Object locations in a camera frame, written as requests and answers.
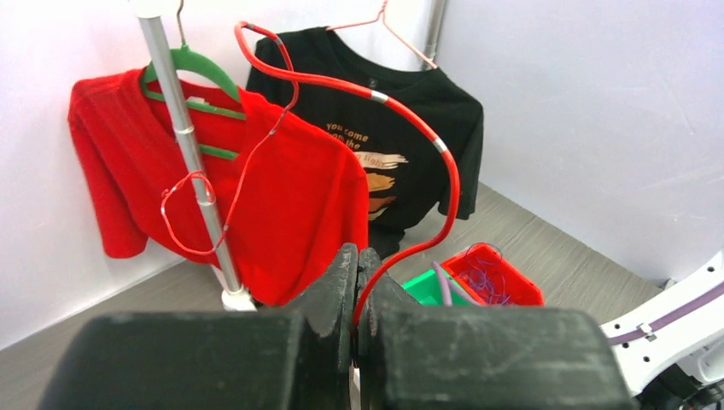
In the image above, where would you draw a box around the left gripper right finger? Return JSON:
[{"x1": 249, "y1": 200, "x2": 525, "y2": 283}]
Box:
[{"x1": 357, "y1": 249, "x2": 636, "y2": 409}]

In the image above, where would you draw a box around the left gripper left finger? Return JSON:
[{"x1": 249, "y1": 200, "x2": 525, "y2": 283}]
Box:
[{"x1": 39, "y1": 243, "x2": 359, "y2": 409}]

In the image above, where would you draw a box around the purple wire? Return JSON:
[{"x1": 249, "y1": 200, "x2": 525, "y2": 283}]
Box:
[{"x1": 457, "y1": 243, "x2": 516, "y2": 307}]

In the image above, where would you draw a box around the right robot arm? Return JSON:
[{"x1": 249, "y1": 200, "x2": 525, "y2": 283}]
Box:
[{"x1": 601, "y1": 252, "x2": 723, "y2": 409}]

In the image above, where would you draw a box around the green plastic bin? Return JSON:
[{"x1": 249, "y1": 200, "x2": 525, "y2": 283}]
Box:
[{"x1": 402, "y1": 269, "x2": 470, "y2": 306}]

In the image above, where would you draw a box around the red plastic bin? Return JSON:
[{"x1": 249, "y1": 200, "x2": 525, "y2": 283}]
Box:
[{"x1": 441, "y1": 242, "x2": 545, "y2": 307}]

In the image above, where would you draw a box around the red t-shirt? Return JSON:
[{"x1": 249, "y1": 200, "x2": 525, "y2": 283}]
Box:
[{"x1": 68, "y1": 69, "x2": 369, "y2": 306}]

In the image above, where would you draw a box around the black printed t-shirt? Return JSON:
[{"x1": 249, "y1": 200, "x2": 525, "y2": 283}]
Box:
[{"x1": 281, "y1": 27, "x2": 484, "y2": 258}]

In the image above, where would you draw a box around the green clothes hanger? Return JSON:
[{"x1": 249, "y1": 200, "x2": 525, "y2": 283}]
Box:
[{"x1": 140, "y1": 0, "x2": 248, "y2": 161}]

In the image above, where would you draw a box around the pink clothes hanger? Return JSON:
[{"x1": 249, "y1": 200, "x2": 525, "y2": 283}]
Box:
[{"x1": 325, "y1": 0, "x2": 438, "y2": 70}]

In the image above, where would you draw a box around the right metal rack pole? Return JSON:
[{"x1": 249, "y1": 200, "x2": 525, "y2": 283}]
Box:
[{"x1": 423, "y1": 0, "x2": 447, "y2": 69}]

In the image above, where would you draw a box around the metal clothes rack pole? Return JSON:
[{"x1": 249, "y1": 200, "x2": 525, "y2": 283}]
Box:
[{"x1": 130, "y1": 1, "x2": 245, "y2": 296}]

